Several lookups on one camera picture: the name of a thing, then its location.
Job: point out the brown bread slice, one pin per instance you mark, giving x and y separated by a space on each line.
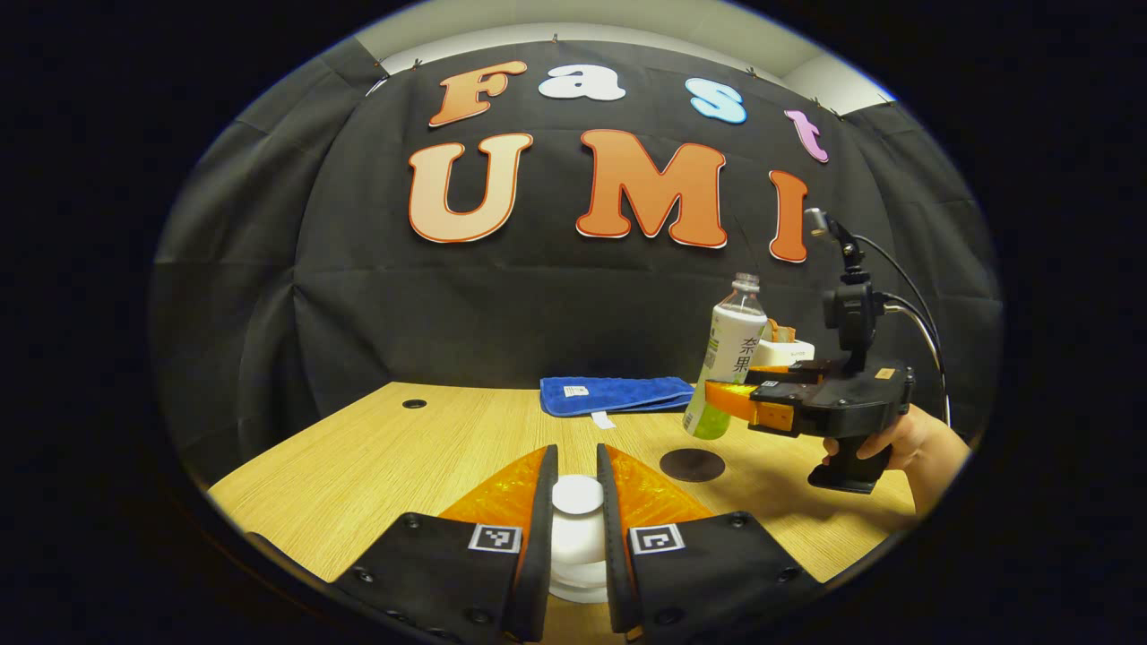
781 331

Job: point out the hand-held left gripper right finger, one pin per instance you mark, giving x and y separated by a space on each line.
614 555

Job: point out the dark round coaster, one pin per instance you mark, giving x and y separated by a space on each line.
693 465

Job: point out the white green water bottle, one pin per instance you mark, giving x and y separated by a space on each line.
730 336

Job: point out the white toaster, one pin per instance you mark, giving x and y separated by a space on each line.
797 349

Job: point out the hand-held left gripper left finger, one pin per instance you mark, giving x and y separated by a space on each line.
542 555

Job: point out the blue towel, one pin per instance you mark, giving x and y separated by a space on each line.
618 394

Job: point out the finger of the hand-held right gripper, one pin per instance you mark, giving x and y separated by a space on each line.
793 369
753 403

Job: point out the white teacup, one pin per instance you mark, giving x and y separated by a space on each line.
578 582

